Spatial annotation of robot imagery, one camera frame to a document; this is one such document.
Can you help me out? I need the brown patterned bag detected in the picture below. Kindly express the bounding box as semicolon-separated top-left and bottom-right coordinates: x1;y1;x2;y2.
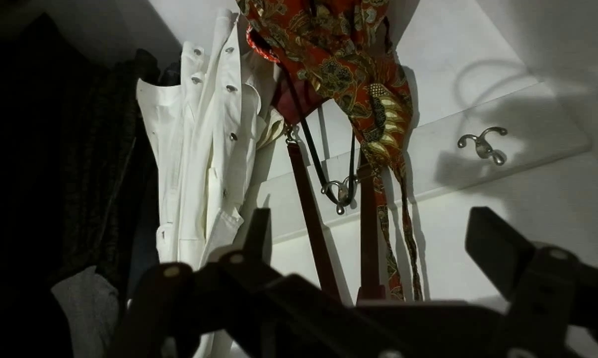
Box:
237;0;428;302

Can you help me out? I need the small silver wall hook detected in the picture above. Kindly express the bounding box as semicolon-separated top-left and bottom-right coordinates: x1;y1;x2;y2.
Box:
321;175;365;216
456;125;512;167

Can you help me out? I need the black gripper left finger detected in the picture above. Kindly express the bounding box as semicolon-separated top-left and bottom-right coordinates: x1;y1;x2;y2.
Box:
108;206;380;358

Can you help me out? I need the black coat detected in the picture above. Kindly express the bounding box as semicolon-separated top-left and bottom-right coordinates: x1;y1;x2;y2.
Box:
0;11;186;358

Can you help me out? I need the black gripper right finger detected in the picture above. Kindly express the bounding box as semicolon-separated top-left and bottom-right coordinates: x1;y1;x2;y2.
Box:
376;204;598;358

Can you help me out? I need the white coat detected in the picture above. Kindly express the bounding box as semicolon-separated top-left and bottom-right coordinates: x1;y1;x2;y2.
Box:
136;7;287;358

